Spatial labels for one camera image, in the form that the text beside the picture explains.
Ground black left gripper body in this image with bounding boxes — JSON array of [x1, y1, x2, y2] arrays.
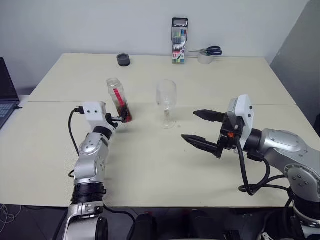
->
[[105, 113, 120, 130]]

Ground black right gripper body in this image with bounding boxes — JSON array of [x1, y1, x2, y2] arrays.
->
[[219, 115, 246, 152]]

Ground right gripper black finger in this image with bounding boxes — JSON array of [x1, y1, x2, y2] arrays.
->
[[181, 134, 224, 160], [192, 109, 228, 124]]

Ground plastic bottle with red contents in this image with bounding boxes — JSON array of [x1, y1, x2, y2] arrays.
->
[[106, 77, 134, 124]]

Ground clear wine glass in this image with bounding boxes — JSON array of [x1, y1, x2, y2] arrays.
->
[[155, 79, 178, 130]]

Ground clear tape roll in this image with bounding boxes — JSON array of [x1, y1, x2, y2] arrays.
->
[[197, 51, 214, 65]]

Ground black round puck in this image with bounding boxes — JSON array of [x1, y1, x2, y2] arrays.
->
[[116, 53, 132, 68]]

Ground marker pen set case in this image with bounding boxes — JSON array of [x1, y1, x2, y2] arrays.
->
[[171, 17, 189, 65]]

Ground dark grey laptop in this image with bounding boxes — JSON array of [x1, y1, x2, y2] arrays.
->
[[0, 57, 21, 131]]

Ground grey partition panel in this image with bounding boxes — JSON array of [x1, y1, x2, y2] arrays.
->
[[269, 0, 320, 140]]

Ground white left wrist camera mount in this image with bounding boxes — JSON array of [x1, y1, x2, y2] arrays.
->
[[82, 100, 119, 132]]

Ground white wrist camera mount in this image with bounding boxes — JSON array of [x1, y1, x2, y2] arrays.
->
[[226, 94, 255, 154], [82, 100, 119, 132]]

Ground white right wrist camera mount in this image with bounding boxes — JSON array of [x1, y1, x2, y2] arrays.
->
[[226, 94, 255, 154]]

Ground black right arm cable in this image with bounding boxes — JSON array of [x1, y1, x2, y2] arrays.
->
[[235, 138, 295, 219]]

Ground blue handled scissors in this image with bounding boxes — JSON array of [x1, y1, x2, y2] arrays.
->
[[187, 45, 223, 57]]

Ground thin white cord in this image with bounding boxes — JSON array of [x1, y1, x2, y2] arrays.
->
[[0, 203, 23, 226]]

